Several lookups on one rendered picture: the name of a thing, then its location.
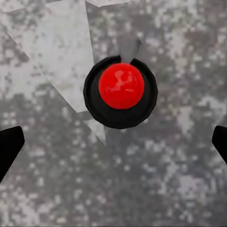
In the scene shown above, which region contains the insectifuge atomizer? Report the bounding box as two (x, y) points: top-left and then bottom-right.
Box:
(83, 35), (158, 129)

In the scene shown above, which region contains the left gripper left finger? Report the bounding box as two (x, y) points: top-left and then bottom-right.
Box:
(0, 126), (25, 182)

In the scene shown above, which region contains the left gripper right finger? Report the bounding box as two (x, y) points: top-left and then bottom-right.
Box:
(212, 126), (227, 164)

